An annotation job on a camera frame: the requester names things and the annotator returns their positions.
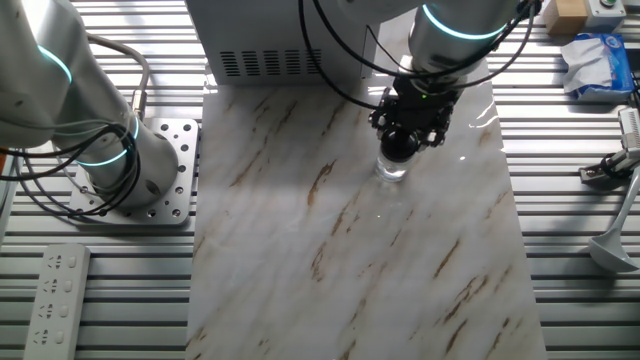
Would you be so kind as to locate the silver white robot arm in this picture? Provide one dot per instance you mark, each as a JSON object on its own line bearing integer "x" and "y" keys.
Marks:
{"x": 50, "y": 75}

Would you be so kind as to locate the small cardboard box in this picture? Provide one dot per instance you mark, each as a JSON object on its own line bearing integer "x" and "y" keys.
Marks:
{"x": 565, "y": 15}

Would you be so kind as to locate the grey push button box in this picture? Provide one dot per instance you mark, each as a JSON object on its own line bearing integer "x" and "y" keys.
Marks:
{"x": 605, "y": 12}

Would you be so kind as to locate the silver ribbed depth camera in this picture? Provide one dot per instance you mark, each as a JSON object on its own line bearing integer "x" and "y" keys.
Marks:
{"x": 631, "y": 127}

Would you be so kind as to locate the blue white tissue pack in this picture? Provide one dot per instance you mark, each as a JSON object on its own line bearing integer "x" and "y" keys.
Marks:
{"x": 597, "y": 65}

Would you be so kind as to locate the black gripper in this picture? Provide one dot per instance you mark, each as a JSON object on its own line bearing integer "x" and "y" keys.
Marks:
{"x": 420, "y": 107}

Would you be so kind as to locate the white marble pattern board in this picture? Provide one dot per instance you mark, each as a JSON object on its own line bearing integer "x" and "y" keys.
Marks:
{"x": 350, "y": 250}

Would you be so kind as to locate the white power strip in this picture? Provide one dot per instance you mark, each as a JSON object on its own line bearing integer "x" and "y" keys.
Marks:
{"x": 57, "y": 300}

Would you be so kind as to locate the small clear glass jar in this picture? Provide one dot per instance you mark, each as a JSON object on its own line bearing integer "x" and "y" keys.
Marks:
{"x": 391, "y": 171}

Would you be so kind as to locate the grey plastic ladle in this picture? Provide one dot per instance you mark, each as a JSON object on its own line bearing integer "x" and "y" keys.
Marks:
{"x": 607, "y": 255}

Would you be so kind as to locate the silver metal vented box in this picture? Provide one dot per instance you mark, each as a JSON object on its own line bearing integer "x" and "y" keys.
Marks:
{"x": 260, "y": 25}

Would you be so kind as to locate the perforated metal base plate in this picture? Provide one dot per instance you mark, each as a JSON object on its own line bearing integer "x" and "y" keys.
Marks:
{"x": 180, "y": 150}

